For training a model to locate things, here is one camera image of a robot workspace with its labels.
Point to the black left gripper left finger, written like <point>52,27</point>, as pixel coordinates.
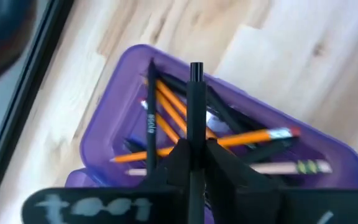
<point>176,168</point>

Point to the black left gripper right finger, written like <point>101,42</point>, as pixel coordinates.
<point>238,193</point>

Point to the pale pink Ticonderoga pencil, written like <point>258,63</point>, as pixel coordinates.
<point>275,168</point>

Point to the black marker pen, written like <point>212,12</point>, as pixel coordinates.
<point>151,124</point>

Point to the purple plastic supply box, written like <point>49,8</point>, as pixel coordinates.
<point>110,124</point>

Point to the black metal table frame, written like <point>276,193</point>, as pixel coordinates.
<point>23,93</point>

